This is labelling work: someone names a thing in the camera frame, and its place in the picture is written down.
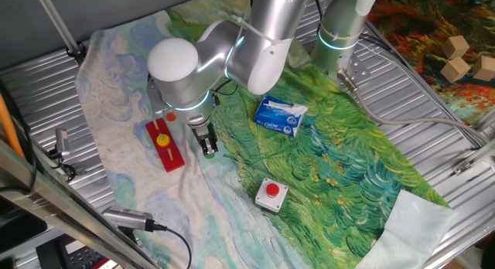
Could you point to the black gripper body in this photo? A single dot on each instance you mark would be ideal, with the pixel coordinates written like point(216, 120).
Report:
point(204, 133)

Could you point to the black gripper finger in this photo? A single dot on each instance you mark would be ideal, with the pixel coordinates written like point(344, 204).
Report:
point(211, 147)
point(203, 146)

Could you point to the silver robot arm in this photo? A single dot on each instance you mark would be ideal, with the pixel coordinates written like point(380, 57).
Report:
point(181, 83)

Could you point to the red Hanoi base board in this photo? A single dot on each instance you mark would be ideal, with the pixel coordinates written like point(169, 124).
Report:
point(174, 161)

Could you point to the blue tissue pack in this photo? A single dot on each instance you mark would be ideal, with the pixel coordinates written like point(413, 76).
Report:
point(276, 120)

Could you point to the grey box with red button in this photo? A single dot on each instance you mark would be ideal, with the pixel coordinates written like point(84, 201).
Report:
point(272, 201)

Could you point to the landscape painting print cloth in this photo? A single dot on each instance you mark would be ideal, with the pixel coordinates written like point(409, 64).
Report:
point(328, 164)

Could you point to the black desk telephone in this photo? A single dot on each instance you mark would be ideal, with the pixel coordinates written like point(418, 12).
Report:
point(77, 257)

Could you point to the thin grey metal rod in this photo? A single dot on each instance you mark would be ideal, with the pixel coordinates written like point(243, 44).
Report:
point(54, 19)

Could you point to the orange tube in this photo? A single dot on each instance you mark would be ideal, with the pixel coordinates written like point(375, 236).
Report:
point(7, 130)

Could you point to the black monitor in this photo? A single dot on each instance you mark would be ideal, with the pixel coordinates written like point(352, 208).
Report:
point(19, 226)

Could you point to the orange painting print cloth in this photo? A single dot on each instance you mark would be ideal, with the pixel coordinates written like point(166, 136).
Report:
point(417, 14)

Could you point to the wooden cube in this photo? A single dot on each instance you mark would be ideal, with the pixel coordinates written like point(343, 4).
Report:
point(455, 70)
point(485, 68)
point(456, 48)

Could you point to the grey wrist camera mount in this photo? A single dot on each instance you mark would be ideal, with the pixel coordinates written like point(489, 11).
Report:
point(154, 101)

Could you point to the grey bar-shaped camera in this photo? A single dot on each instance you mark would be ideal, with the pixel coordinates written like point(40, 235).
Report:
point(127, 218)

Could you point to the small grey camera on stand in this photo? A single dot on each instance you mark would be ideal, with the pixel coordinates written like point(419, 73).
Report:
point(62, 141)

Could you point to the aluminium frame bar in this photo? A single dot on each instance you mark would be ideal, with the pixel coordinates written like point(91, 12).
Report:
point(46, 207)

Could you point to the aluminium corner bracket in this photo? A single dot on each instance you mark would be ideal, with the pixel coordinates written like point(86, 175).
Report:
point(464, 166)

